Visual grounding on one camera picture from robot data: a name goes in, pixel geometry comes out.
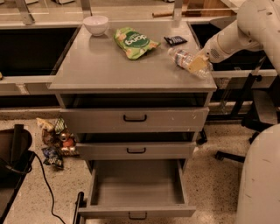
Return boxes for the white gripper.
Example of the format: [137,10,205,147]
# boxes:
[188,34,229,73]

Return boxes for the clear plastic water bottle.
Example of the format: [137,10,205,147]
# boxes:
[168,48,212,79]

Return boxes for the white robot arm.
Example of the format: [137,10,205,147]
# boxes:
[187,0,280,224]

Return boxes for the grey drawer cabinet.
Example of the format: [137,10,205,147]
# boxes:
[48,19,218,165]

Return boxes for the grey middle drawer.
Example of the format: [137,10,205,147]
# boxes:
[77,142,196,160]

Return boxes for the grey top drawer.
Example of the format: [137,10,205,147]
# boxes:
[61,108,209,133]

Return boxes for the grey open bottom drawer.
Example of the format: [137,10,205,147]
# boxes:
[78,159,196,220]

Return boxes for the small black packet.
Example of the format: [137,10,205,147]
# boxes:
[164,36,187,46]

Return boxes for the wooden stick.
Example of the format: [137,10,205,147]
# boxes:
[151,12,173,18]

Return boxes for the green snack bag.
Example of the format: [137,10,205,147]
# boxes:
[114,27,160,60]

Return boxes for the black office chair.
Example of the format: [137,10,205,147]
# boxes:
[209,15,280,164]

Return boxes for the white bowl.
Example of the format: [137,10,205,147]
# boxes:
[83,16,109,36]

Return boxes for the pile of snack packets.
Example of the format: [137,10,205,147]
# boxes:
[36,117,79,169]

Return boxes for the black chair at left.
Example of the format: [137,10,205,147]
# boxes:
[0,124,33,224]

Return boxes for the black cable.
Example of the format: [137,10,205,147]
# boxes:
[0,151,67,224]

